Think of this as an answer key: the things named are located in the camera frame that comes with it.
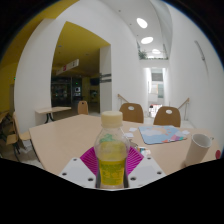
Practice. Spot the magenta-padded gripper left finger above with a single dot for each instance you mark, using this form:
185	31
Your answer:
78	171

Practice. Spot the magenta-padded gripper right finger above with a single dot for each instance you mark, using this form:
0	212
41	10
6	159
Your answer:
146	170

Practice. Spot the clear bottle with yellow label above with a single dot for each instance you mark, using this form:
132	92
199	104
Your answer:
112	156

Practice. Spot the small colourful packet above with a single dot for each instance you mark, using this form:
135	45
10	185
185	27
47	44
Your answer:
144	151

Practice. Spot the colourful printed mouse pad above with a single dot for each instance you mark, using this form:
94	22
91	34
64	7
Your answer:
161	134

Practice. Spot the small white paper card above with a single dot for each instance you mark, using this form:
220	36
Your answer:
185	132
129	135
133	129

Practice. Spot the white ceramic mug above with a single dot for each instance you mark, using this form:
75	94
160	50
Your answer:
197	151

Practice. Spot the wooden chair with oval cutout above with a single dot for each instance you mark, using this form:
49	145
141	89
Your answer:
131	113
166	117

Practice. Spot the wooden chair with metal legs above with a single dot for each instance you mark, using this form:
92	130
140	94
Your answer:
21	135

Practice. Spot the wooden stair handrail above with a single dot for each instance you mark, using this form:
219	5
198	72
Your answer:
122	98
184	106

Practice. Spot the dark sign on pillar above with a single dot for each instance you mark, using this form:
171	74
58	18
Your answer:
105	78

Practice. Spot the white hanging sign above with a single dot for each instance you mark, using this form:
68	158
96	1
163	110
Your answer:
67	67

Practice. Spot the green potted plant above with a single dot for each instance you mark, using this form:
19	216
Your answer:
142	55

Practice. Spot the round ceiling lights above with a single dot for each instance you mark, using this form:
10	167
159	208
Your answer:
142	22

